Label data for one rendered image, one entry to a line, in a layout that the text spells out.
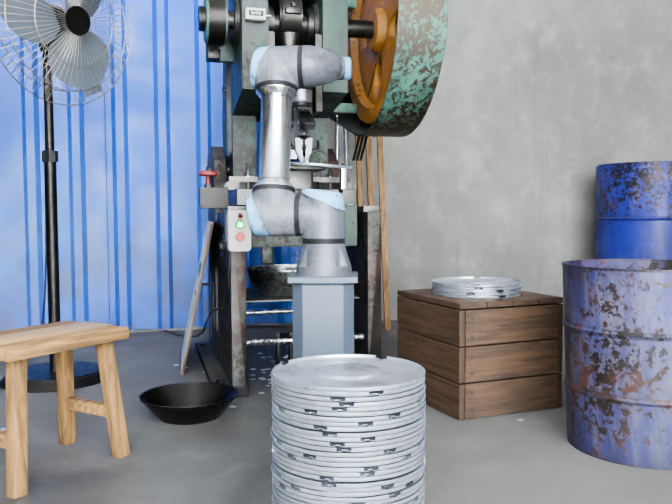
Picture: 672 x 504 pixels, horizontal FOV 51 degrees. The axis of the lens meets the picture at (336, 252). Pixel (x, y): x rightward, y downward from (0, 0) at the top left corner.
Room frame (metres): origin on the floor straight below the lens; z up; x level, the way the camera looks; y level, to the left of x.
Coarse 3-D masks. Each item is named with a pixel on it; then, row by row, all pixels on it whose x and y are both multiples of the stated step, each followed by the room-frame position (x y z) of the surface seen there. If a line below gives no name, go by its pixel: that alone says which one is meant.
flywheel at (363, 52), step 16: (368, 0) 2.95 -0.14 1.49; (384, 0) 2.76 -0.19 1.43; (352, 16) 3.06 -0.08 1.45; (368, 16) 2.84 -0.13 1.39; (384, 16) 2.74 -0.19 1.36; (384, 32) 2.73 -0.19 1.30; (352, 48) 3.09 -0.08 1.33; (368, 48) 2.84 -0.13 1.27; (384, 48) 2.76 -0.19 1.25; (352, 64) 3.08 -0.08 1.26; (368, 64) 2.96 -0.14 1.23; (384, 64) 2.76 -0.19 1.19; (352, 80) 3.06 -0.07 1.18; (368, 80) 2.96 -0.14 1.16; (384, 80) 2.76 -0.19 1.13; (352, 96) 3.06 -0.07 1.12; (368, 96) 2.96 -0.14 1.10; (384, 96) 2.66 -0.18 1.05; (368, 112) 2.84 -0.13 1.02
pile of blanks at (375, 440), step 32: (416, 384) 1.25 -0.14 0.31; (288, 416) 1.23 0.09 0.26; (320, 416) 1.21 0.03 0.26; (352, 416) 1.18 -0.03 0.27; (384, 416) 1.19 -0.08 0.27; (416, 416) 1.25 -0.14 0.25; (288, 448) 1.23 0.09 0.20; (320, 448) 1.19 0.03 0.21; (352, 448) 1.18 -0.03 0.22; (384, 448) 1.19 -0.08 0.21; (416, 448) 1.24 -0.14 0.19; (288, 480) 1.23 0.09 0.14; (320, 480) 1.21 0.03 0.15; (352, 480) 1.18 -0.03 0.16; (384, 480) 1.21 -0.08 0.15; (416, 480) 1.25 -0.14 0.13
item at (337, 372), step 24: (312, 360) 1.44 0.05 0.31; (336, 360) 1.43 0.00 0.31; (360, 360) 1.43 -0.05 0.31; (384, 360) 1.43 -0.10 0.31; (408, 360) 1.40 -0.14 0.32; (288, 384) 1.23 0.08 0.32; (312, 384) 1.23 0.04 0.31; (336, 384) 1.23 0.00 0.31; (360, 384) 1.23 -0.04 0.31; (384, 384) 1.23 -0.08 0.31; (408, 384) 1.23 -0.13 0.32
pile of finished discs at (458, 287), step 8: (432, 280) 2.36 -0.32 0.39; (440, 280) 2.39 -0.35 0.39; (448, 280) 2.39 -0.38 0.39; (456, 280) 2.39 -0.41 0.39; (464, 280) 2.32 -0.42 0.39; (472, 280) 2.32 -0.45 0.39; (480, 280) 2.32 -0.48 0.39; (488, 280) 2.32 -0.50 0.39; (496, 280) 2.38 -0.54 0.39; (504, 280) 2.37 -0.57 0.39; (512, 280) 2.37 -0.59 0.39; (520, 280) 2.31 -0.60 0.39; (432, 288) 2.35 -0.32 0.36; (440, 288) 2.25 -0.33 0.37; (448, 288) 2.22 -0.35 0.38; (456, 288) 2.20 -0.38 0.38; (464, 288) 2.19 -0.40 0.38; (472, 288) 2.18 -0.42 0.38; (480, 288) 2.21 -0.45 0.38; (488, 288) 2.17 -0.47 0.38; (496, 288) 2.18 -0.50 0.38; (504, 288) 2.18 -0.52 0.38; (512, 288) 2.20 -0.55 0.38; (520, 288) 2.25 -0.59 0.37; (448, 296) 2.22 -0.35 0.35; (456, 296) 2.20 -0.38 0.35; (464, 296) 2.19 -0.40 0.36; (472, 296) 2.18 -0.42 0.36; (480, 296) 2.17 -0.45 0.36; (488, 296) 2.17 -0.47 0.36; (496, 296) 2.18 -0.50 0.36; (504, 296) 2.21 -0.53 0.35; (512, 296) 2.20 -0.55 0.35
